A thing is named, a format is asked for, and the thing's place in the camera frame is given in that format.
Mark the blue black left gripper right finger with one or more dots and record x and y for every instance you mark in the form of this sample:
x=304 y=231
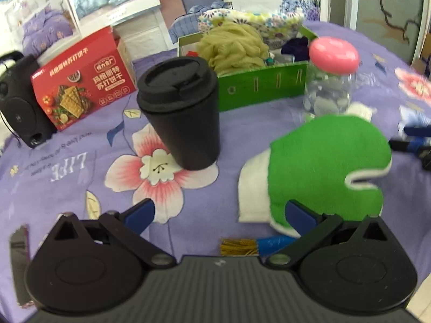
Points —
x=313 y=228

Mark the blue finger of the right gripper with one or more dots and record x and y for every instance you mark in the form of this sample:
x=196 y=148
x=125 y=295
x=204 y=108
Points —
x=417 y=131
x=416 y=145

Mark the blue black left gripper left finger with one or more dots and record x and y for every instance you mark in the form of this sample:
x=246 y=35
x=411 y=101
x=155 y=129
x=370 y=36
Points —
x=123 y=230

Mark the floral oven mitt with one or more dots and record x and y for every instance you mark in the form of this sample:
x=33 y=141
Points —
x=276 y=29

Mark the green mesh bath sponge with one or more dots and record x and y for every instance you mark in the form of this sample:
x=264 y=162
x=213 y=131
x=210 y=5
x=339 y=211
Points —
x=233 y=47

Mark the green white bath mitt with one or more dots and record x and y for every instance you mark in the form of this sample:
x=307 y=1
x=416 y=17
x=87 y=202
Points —
x=327 y=164

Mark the purple floral tablecloth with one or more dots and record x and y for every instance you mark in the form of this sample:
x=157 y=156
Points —
x=37 y=185

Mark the dark maroon packet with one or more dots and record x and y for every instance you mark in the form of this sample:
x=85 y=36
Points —
x=20 y=259

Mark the pink lid plastic jar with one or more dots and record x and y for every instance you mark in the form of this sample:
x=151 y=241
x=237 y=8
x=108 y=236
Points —
x=331 y=75

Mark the cartoon painted door panel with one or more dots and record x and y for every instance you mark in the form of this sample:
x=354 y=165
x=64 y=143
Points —
x=397 y=25

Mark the dark purple scrunchie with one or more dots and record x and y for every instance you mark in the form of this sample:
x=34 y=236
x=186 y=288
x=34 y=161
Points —
x=298 y=48

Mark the green white cardboard box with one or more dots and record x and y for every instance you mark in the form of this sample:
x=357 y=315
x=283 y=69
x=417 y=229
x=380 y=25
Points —
x=245 y=88

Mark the black speaker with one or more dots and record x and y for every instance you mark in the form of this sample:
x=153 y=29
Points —
x=18 y=101

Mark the black lidded coffee cup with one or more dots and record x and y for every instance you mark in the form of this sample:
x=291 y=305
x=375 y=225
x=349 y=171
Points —
x=179 y=97

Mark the red cracker box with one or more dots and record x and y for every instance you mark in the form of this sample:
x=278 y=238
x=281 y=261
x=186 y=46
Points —
x=91 y=74

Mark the red pompom ball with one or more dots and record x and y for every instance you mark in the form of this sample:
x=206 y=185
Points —
x=192 y=54

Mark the purple bedding poster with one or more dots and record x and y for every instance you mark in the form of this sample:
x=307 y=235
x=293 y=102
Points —
x=37 y=25

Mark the blue handled brass brush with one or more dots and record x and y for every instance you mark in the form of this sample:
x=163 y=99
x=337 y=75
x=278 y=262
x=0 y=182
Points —
x=245 y=247

